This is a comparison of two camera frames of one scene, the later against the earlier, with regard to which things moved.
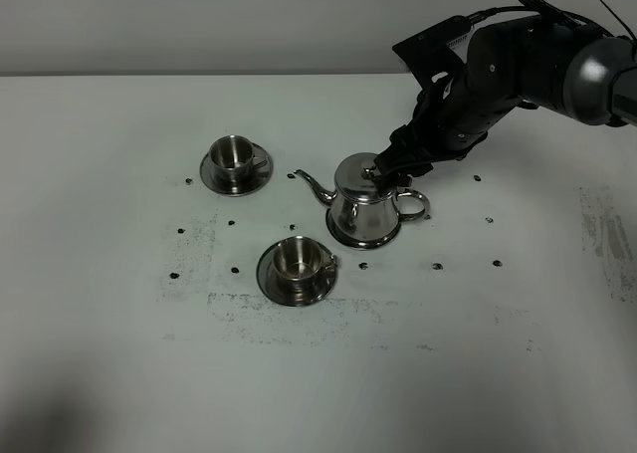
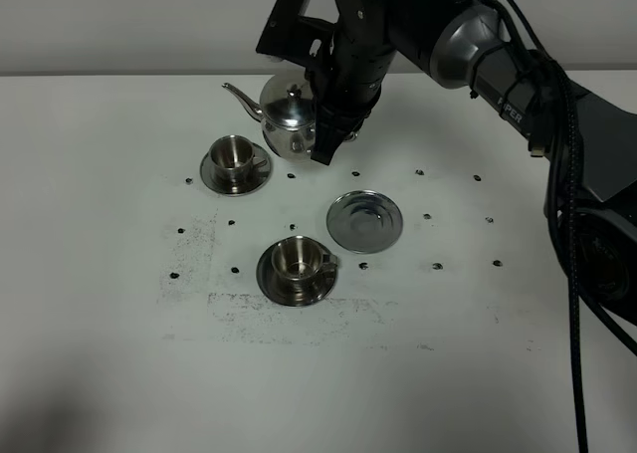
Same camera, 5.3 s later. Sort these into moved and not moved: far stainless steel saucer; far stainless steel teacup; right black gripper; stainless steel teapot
Moved: stainless steel teapot; right black gripper
Not moved: far stainless steel teacup; far stainless steel saucer
